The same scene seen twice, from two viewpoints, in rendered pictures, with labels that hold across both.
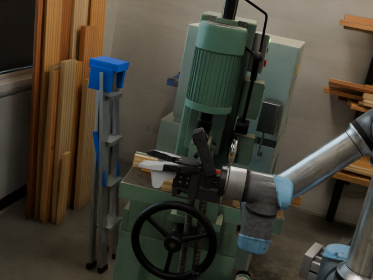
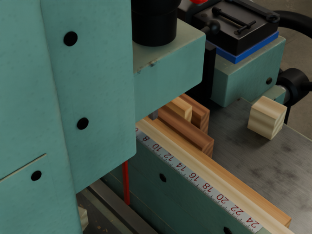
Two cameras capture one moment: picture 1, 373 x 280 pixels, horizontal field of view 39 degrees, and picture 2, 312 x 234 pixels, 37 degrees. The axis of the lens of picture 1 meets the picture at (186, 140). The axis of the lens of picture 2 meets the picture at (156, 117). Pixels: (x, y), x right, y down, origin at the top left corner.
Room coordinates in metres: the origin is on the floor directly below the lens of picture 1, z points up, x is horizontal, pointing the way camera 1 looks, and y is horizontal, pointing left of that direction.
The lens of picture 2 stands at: (2.22, 0.24, 1.36)
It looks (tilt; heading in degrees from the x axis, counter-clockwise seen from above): 43 degrees down; 221
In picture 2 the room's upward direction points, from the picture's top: straight up
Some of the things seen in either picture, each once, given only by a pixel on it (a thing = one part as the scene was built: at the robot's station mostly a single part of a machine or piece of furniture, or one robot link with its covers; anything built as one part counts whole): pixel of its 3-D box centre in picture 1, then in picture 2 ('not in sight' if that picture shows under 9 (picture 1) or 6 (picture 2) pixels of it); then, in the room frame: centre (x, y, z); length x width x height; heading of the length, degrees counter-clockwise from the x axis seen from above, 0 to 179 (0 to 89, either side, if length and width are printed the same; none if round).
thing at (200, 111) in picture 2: not in sight; (161, 96); (1.84, -0.09, 0.93); 0.17 x 0.02 x 0.05; 84
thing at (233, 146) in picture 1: (232, 149); not in sight; (2.02, -0.19, 1.02); 0.12 x 0.03 x 0.12; 174
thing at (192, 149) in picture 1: (200, 149); (139, 74); (1.92, -0.06, 1.03); 0.14 x 0.07 x 0.09; 174
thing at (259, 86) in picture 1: (251, 98); not in sight; (2.10, -0.23, 1.23); 0.09 x 0.08 x 0.15; 174
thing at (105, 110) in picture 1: (104, 165); not in sight; (2.69, 0.42, 0.58); 0.27 x 0.25 x 1.16; 77
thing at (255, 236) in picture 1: (256, 225); not in sight; (1.15, -0.20, 1.12); 0.11 x 0.08 x 0.11; 178
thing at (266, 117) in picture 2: (166, 184); (266, 117); (1.77, 0.04, 0.92); 0.04 x 0.03 x 0.04; 92
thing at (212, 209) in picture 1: (200, 199); (219, 60); (1.70, -0.09, 0.92); 0.15 x 0.13 x 0.09; 84
